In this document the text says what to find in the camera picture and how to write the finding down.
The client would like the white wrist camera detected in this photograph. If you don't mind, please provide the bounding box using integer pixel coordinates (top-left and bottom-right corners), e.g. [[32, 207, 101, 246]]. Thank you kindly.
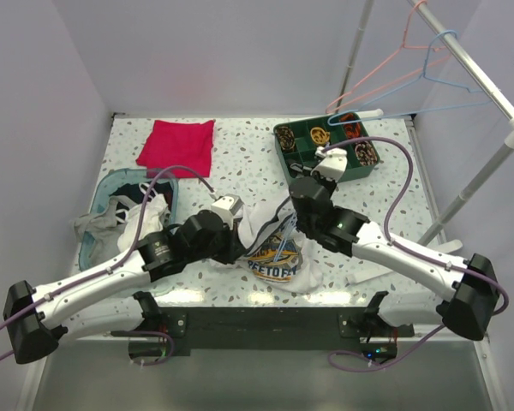
[[310, 146, 348, 182], [211, 194, 244, 229]]

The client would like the red folded cloth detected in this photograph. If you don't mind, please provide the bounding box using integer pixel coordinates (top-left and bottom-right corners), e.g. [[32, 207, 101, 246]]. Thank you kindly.
[[135, 120, 215, 177]]

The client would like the blue wire hanger on rail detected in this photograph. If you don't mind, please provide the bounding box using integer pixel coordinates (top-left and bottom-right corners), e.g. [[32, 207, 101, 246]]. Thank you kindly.
[[327, 30, 500, 126]]

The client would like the green compartment tray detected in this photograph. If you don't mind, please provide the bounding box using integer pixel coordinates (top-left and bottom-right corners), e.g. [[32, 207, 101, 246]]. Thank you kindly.
[[273, 112, 380, 182]]

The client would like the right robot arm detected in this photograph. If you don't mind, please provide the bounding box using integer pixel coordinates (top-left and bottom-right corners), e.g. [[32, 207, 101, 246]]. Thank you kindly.
[[289, 176, 500, 341]]

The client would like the grey cloth over basket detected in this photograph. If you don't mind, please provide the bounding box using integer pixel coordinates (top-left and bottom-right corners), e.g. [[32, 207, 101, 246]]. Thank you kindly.
[[73, 195, 135, 271]]

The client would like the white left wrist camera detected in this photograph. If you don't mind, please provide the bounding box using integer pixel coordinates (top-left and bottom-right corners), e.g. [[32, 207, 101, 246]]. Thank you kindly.
[[211, 194, 244, 229]]

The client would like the pink wire hanger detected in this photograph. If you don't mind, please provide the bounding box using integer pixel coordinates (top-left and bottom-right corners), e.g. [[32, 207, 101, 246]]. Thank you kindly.
[[325, 1, 427, 114]]

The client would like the white cloth in basket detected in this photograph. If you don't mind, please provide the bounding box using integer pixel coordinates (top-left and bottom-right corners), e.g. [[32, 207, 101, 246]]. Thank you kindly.
[[117, 194, 170, 253]]

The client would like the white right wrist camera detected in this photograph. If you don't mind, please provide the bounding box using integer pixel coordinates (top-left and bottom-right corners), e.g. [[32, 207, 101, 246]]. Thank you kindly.
[[310, 146, 348, 182]]

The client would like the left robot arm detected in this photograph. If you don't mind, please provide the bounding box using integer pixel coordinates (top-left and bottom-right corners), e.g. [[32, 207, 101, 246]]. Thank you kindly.
[[3, 210, 245, 364]]

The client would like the blue laundry basket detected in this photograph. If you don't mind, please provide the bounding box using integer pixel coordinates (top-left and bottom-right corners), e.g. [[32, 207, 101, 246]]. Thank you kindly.
[[73, 169, 178, 271]]

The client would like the metal clothes rack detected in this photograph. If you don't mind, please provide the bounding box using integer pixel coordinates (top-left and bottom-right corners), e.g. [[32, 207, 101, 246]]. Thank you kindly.
[[341, 5, 514, 243]]

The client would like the blue wire hanger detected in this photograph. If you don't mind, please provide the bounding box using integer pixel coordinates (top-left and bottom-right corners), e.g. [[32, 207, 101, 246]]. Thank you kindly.
[[272, 213, 297, 265], [327, 30, 500, 126]]

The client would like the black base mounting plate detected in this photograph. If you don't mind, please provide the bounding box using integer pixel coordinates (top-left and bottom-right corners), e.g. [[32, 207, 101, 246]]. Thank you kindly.
[[128, 307, 415, 359]]

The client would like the white graphic tank top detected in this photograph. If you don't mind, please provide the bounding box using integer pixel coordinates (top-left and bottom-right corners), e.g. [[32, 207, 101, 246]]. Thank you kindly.
[[210, 190, 324, 294]]

